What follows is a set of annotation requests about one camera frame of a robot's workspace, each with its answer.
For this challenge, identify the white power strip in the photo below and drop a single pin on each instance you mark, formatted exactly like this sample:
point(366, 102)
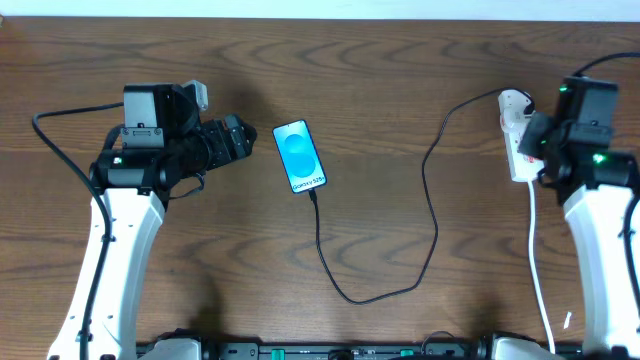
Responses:
point(522, 168)

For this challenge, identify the blue screen smartphone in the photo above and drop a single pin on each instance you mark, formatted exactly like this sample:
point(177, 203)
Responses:
point(299, 156)

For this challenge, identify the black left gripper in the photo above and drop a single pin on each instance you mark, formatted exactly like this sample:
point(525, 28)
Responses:
point(232, 143)

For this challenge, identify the white usb charger plug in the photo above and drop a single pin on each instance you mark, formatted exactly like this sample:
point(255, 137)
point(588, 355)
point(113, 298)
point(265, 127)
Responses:
point(517, 100)

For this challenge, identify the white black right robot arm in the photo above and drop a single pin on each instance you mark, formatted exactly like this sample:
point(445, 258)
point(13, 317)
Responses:
point(598, 191)

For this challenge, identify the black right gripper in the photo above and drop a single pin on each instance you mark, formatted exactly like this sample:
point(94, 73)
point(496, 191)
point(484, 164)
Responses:
point(532, 138)

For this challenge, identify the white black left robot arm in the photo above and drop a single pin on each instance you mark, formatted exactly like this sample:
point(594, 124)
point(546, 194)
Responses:
point(161, 141)

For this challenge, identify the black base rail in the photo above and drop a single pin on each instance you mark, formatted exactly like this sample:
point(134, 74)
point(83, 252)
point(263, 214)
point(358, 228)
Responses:
point(439, 345)

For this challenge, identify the white paper scrap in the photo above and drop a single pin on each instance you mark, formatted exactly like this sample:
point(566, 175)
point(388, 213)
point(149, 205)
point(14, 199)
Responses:
point(567, 320)

